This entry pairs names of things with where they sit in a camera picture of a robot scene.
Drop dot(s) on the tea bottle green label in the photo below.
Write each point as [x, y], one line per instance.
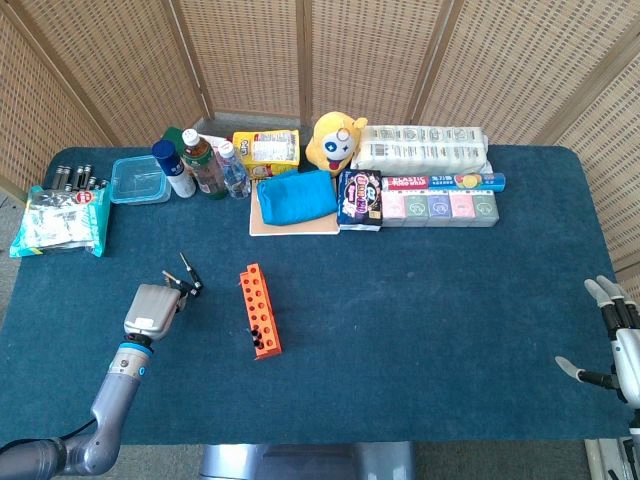
[205, 170]

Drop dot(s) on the white pink packet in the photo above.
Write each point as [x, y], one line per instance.
[215, 140]

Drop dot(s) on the black precision screwdriver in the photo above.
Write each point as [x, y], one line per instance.
[192, 274]
[259, 344]
[190, 287]

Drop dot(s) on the pastel pocket tissue multipack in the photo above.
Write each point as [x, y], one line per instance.
[440, 207]

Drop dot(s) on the orange bit holder rack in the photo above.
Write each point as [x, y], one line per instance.
[262, 310]

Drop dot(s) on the white tissue roll pack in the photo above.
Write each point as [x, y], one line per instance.
[420, 147]

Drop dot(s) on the plastic food wrap box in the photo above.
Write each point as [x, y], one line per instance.
[410, 182]

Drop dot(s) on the clear container blue lid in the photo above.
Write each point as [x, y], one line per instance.
[137, 180]

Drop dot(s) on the teal bag white packets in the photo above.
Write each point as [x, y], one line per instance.
[60, 220]

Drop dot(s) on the yellow plush toy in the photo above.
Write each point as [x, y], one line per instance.
[332, 145]

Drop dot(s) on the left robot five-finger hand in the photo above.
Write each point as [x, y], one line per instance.
[150, 310]

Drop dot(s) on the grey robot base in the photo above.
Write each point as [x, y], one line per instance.
[300, 462]

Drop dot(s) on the green packet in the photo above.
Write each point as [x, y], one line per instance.
[172, 135]

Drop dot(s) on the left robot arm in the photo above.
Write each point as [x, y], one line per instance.
[117, 390]

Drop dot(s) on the woven rattan folding screen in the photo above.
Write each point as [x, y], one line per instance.
[250, 50]

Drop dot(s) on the dark purple pad pack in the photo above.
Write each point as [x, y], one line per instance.
[357, 197]

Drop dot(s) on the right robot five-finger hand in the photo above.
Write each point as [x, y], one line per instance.
[627, 350]

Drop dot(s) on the yellow snack package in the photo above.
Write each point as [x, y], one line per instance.
[265, 150]

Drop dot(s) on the blue felt table mat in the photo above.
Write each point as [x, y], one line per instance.
[400, 325]

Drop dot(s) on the folded blue cloth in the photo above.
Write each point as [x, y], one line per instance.
[295, 197]

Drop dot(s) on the black battery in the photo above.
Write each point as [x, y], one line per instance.
[78, 177]
[87, 174]
[67, 179]
[59, 177]
[92, 184]
[103, 184]

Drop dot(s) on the clear water bottle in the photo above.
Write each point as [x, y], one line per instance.
[235, 175]

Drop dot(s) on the white bottle blue cap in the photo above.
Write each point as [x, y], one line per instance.
[180, 180]

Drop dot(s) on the white table leg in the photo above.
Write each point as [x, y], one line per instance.
[600, 460]

